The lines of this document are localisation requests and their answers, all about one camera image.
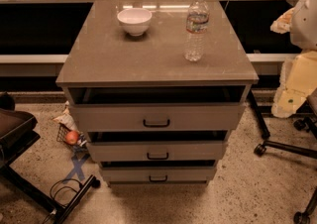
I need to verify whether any grey bottom drawer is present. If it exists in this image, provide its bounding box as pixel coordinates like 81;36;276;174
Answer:
100;167;216;183

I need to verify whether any grey drawer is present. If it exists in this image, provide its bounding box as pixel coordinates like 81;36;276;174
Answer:
87;141;227;162
69;104;245;132
100;167;216;183

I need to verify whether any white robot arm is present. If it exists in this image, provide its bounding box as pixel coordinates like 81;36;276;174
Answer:
270;0;317;118

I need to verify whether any grey drawer cabinet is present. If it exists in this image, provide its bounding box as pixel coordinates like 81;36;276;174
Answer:
56;0;258;170

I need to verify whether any grey middle drawer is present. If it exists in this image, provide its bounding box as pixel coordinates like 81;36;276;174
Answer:
87;141;227;162

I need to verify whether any grey top drawer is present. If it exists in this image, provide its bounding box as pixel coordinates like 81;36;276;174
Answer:
69;104;245;132

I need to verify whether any white ceramic bowl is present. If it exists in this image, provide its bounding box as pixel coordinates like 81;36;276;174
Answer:
117;8;153;37

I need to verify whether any clear plastic water bottle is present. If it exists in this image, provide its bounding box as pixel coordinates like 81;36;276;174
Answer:
184;0;210;61

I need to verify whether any snack bag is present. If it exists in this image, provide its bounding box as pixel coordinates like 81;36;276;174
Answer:
53;102;77;131

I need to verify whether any red apple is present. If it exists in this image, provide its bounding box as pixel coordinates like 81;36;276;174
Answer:
65;131;79;145

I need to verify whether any black chair left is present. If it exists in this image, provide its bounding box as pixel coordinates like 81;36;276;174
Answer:
0;91;101;224

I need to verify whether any black wire basket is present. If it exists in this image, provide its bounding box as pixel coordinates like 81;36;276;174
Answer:
56;124;87;153

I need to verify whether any black cable on floor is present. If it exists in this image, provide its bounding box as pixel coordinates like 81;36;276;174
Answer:
42;177;85;224

